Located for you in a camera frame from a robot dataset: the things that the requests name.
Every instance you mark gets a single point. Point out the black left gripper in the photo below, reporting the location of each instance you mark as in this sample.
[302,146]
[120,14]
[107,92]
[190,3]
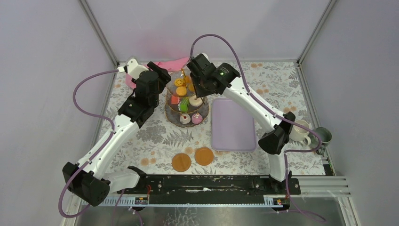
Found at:
[158,72]

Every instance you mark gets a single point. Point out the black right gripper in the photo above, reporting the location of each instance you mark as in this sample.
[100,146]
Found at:
[199,93]

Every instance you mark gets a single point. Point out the yellow jam-dot cookie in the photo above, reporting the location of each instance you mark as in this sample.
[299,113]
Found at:
[179,82]

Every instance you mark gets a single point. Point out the orange swirl cookie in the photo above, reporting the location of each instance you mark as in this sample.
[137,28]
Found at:
[188,79]

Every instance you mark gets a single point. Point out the pink cake slice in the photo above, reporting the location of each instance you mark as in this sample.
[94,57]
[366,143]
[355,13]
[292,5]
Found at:
[175,100]

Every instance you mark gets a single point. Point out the white glazed donut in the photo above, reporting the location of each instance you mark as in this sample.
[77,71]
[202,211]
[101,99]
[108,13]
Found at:
[195,101]

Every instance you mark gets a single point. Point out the green striped cake piece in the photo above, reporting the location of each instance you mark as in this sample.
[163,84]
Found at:
[183,105]

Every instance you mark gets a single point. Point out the three-tier glass cake stand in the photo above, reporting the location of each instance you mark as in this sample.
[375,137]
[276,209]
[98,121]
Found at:
[172,112]

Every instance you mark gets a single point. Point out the pink sugared cake ball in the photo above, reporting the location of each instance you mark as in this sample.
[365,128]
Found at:
[197,119]

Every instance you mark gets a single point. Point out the grey speckled cake ball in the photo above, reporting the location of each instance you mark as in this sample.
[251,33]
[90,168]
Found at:
[184,118]

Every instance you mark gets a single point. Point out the lilac plastic tray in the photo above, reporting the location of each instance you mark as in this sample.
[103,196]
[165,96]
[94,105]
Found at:
[232,128]

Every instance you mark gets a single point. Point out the wooden coaster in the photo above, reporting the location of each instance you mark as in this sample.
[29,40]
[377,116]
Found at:
[181,162]
[204,156]

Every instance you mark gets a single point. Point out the white ceramic mug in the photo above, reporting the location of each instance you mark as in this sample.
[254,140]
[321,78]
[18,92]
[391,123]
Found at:
[299,134]

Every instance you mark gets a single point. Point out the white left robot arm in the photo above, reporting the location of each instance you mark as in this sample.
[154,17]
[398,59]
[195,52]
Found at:
[87,178]

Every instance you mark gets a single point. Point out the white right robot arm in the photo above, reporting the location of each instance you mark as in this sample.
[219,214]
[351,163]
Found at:
[276,124]

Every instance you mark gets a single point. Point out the pink cloth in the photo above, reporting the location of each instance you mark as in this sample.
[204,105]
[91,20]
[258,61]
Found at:
[171,66]

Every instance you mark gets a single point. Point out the grey ceramic mug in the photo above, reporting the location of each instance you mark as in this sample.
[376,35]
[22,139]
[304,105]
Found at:
[325,137]

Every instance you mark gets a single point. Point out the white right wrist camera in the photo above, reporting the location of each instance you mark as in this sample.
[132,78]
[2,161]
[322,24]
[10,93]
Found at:
[203,58]

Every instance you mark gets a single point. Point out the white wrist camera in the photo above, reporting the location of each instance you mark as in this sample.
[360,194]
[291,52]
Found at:
[203,58]
[133,68]

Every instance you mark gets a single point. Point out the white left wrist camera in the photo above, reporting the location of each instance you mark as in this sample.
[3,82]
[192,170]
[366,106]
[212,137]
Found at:
[133,68]

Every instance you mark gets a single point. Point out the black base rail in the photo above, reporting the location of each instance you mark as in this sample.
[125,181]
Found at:
[212,189]

